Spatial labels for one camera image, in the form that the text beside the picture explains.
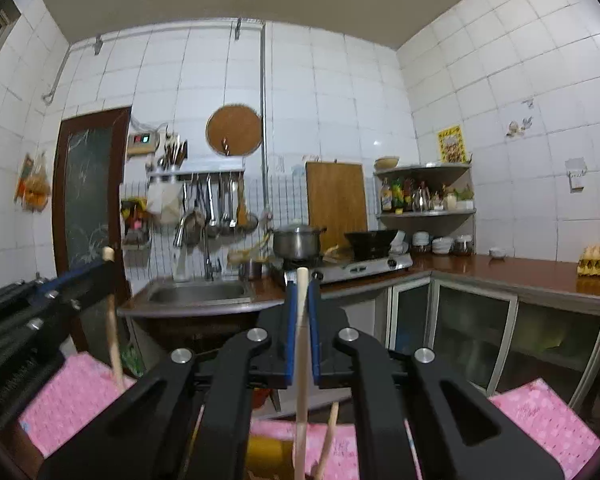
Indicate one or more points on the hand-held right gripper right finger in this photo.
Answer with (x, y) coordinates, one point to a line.
(314, 325)

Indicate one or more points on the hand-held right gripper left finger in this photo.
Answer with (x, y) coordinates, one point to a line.
(291, 325)

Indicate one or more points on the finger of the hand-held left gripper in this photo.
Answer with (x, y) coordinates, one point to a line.
(70, 277)
(95, 282)

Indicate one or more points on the wooden chopstick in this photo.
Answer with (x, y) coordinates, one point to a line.
(301, 410)
(114, 340)
(329, 440)

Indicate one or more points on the cutlery cup with utensils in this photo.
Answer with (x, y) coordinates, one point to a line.
(172, 155)

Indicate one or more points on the pink floral tablecloth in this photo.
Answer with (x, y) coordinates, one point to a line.
(65, 410)

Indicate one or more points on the steel cup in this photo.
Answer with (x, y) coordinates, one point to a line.
(251, 270)

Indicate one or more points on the steel gas stove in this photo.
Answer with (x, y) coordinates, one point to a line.
(360, 270)

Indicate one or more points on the steel cooking pot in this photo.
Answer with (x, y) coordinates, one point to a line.
(295, 244)

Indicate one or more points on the green plastic bag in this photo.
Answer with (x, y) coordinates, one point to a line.
(132, 360)

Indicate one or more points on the brown glass panel door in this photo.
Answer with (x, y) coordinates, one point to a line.
(87, 185)

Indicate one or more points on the steel sink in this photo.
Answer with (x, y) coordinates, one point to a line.
(200, 292)

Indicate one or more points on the hanging plastic bags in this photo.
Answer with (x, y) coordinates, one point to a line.
(34, 187)

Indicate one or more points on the black wok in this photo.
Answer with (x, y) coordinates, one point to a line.
(370, 242)

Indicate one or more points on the white hanging bag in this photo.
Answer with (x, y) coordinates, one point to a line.
(164, 205)

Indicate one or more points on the rectangular wooden cutting board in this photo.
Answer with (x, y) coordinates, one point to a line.
(336, 200)

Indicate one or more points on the row of hanging ladles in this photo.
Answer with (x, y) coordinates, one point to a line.
(212, 210)

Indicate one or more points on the stack of white bowls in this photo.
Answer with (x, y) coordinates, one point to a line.
(432, 244)

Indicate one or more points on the steel corner shelf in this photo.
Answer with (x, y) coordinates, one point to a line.
(425, 214)

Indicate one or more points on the row of condiment bottles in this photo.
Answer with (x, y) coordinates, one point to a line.
(410, 197)

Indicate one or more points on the glass jar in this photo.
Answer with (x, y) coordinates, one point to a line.
(464, 246)

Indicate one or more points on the kitchen counter with cabinets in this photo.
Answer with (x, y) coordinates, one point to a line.
(480, 270)

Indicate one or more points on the beige bowl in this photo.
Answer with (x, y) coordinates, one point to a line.
(386, 162)

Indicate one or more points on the small white bowl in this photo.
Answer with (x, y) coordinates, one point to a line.
(497, 253)

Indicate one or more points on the round wooden board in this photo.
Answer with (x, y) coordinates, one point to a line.
(235, 127)

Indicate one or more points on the grey vertical pipe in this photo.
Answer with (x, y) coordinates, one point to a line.
(263, 110)

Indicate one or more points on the wall electrical box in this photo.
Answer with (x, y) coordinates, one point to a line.
(142, 142)

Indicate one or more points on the metal wall rack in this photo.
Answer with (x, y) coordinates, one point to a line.
(195, 173)

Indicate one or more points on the yellow wall poster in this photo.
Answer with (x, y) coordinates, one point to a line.
(451, 144)

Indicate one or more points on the wall sticker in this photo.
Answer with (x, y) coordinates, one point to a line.
(519, 126)

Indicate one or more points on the white wall socket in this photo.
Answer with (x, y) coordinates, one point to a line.
(576, 175)

